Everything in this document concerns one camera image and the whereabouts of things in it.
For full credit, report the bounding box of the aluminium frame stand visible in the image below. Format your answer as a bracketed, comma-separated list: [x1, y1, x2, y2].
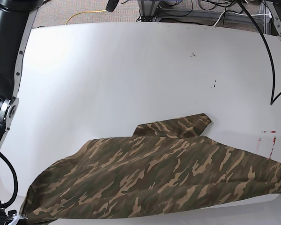
[136, 0, 194, 22]

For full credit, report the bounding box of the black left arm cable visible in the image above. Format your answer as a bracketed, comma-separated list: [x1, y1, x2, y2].
[238, 0, 281, 105]

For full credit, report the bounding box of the camouflage T-shirt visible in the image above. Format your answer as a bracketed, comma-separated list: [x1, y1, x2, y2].
[20, 113, 281, 225]

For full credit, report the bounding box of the yellow cable on floor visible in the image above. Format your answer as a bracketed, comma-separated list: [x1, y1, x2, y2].
[65, 10, 108, 25]

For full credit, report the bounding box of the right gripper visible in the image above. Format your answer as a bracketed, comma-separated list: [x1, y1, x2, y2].
[0, 200, 28, 225]

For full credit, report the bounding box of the white cable on floor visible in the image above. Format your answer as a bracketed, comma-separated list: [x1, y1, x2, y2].
[213, 10, 272, 27]

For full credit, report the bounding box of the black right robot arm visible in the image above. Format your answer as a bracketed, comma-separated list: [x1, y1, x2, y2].
[0, 0, 43, 225]

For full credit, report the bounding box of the red tape rectangle marking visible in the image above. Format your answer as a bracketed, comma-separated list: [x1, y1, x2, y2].
[256, 130, 277, 159]

